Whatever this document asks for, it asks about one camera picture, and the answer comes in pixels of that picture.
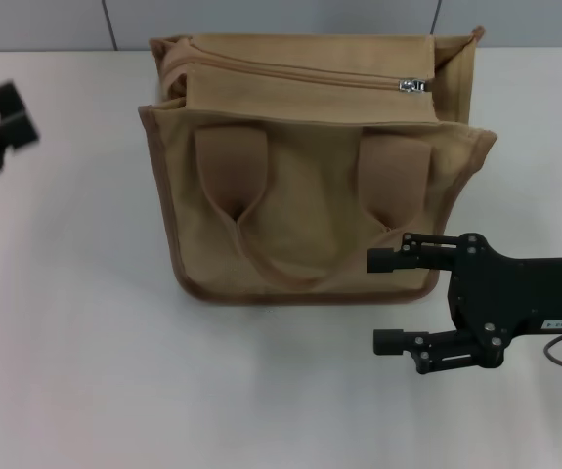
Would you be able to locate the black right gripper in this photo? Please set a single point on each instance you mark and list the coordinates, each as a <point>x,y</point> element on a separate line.
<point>515,298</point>

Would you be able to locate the khaki canvas food bag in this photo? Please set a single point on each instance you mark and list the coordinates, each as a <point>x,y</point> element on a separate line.
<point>310,195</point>

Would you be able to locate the silver metal zipper pull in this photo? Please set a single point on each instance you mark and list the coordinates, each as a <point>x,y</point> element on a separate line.
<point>410,86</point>

